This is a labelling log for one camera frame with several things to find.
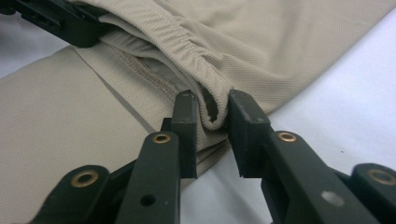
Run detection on beige pants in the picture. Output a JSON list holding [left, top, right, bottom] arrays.
[[0, 0, 396, 224]]

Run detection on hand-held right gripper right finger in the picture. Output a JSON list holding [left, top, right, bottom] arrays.
[[227, 89, 380, 224]]

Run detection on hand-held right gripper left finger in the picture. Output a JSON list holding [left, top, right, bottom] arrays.
[[114, 89, 199, 224]]

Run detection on white table mat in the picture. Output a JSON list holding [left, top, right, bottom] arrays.
[[0, 7, 396, 224]]

